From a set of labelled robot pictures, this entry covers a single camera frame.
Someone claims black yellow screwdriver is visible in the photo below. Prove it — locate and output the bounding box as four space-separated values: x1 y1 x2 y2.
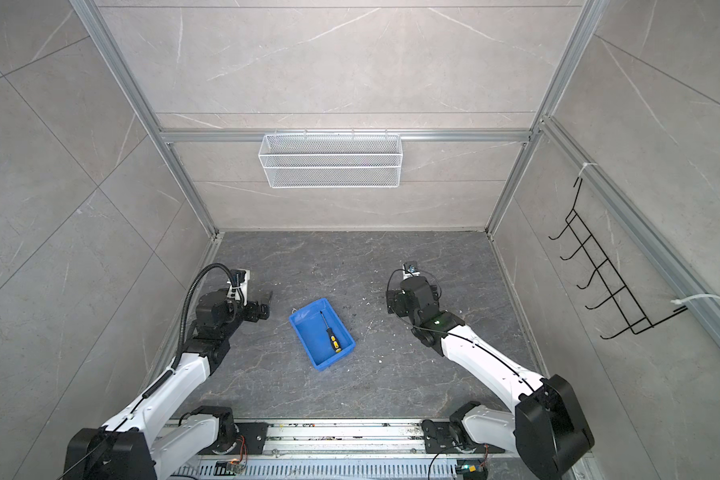
320 312 342 353

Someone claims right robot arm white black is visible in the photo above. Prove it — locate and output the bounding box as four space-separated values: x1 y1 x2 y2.
386 265 595 479

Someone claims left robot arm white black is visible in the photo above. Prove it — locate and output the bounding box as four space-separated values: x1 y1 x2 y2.
61 263 270 479

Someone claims blue plastic bin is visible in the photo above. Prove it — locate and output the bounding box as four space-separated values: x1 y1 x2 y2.
289 298 356 371

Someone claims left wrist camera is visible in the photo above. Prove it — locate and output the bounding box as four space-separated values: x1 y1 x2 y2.
227 269 251 305

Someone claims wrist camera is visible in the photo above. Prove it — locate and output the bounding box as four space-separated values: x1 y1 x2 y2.
227 269 251 305
403 261 420 278

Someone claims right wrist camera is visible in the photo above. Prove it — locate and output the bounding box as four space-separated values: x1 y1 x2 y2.
403 261 420 278

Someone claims white wire mesh basket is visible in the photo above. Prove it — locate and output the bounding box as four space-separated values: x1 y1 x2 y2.
258 133 404 189

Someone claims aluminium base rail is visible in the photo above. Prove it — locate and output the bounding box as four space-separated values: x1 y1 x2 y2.
172 418 534 479

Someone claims black wire hook rack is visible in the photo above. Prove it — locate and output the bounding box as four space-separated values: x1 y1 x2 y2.
548 178 689 341

